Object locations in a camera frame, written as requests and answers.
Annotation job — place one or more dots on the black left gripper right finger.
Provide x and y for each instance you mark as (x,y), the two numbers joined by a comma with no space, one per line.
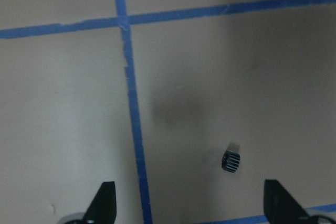
(280,207)

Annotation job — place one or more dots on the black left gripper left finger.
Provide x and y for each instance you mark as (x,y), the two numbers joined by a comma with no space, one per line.
(103,208)

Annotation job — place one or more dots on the small black bearing gear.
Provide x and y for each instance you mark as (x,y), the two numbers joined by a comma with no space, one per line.
(230,161)

